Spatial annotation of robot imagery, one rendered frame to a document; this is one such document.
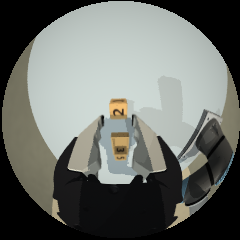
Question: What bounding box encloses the tan wooden number cube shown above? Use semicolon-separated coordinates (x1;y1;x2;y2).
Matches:
109;99;127;119
114;146;127;161

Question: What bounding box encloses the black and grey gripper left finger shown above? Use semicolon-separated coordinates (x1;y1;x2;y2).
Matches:
53;115;104;200

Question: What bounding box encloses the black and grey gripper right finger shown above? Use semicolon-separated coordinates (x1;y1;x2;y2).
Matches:
132;114;183;204

